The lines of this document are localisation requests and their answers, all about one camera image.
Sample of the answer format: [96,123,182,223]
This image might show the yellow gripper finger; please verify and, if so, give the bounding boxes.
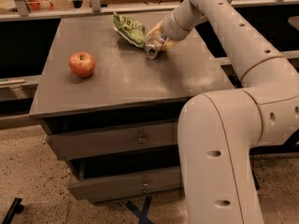
[146,21,164,43]
[161,38,178,51]

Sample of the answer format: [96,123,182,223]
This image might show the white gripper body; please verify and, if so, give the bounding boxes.
[163,11,194,41]

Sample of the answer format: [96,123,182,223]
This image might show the silver blue redbull can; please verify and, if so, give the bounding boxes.
[144,35,167,59]

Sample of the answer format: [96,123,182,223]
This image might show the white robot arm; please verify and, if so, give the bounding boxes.
[145,0,299,224]

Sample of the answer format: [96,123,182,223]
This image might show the green jalapeno chip bag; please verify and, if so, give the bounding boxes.
[113,12,145,49]

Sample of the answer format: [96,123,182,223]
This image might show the red apple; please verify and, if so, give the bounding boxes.
[68,51,95,78]

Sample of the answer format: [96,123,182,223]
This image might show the grey drawer cabinet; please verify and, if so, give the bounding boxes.
[29,10,235,203]

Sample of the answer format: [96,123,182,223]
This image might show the upper grey drawer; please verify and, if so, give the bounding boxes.
[47,120,178,161]

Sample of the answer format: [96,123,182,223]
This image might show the grey drawer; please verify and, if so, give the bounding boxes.
[47,120,178,161]
[68,166,183,203]

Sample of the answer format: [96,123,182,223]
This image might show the grey metal railing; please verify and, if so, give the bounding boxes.
[0,0,299,23]

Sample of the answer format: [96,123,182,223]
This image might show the black metal stand leg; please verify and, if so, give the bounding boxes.
[249,131,299,191]

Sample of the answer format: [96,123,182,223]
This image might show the lower grey drawer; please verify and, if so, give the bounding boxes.
[68,166,183,203]

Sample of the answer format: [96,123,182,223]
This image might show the blue tape cross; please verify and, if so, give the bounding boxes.
[125,196,153,224]

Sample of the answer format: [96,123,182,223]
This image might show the black leg bottom left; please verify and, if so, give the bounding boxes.
[2,198,24,224]

